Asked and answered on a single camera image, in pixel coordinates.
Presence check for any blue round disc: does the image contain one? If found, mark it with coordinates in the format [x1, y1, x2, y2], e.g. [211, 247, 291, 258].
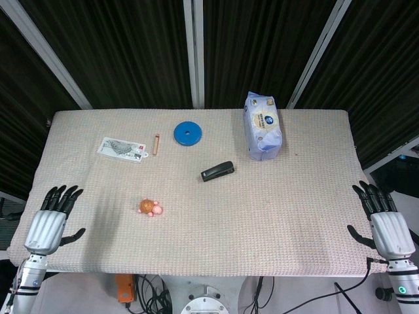
[173, 121, 204, 147]

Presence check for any small pink and brown doll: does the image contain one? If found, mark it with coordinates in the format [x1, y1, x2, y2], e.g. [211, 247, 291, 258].
[136, 198, 164, 218]

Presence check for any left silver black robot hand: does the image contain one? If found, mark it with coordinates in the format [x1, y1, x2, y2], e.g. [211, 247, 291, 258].
[24, 184, 87, 255]

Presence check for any black stapler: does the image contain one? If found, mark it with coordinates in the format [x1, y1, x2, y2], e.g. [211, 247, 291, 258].
[200, 160, 236, 183]

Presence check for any beige waffle table cloth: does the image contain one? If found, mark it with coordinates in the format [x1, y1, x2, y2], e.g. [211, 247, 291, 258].
[6, 109, 389, 274]

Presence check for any black hanging cable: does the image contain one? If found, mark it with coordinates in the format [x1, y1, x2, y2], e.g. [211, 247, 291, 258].
[251, 276, 266, 314]

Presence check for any black cable bundle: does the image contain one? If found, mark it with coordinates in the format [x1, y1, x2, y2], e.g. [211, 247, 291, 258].
[126, 274, 173, 314]

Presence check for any black curtain panel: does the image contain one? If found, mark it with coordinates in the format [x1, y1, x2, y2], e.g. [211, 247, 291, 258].
[293, 0, 419, 171]
[0, 9, 81, 201]
[202, 0, 338, 109]
[19, 0, 192, 111]

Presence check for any black plugged wrist cable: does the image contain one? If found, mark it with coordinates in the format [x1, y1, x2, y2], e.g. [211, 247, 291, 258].
[314, 257, 389, 314]

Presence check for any light blue tissue pack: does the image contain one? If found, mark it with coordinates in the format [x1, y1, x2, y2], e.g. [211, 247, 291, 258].
[242, 91, 284, 162]

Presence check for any white frame post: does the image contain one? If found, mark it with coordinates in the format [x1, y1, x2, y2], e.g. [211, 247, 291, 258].
[284, 0, 353, 111]
[362, 137, 419, 175]
[183, 0, 206, 109]
[0, 0, 93, 111]

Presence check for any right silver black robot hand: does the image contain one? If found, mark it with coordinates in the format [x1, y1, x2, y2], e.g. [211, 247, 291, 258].
[346, 180, 417, 262]

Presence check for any white robot torso base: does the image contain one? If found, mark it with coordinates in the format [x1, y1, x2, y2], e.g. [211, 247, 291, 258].
[156, 274, 249, 314]

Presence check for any flat white packaged card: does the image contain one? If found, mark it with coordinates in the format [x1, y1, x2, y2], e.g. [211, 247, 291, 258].
[96, 136, 150, 165]

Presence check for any black thin rod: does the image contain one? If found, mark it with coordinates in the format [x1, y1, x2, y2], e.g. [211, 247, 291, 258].
[333, 282, 361, 314]

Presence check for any orange control box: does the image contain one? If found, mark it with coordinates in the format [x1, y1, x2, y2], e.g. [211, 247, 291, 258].
[115, 273, 136, 304]

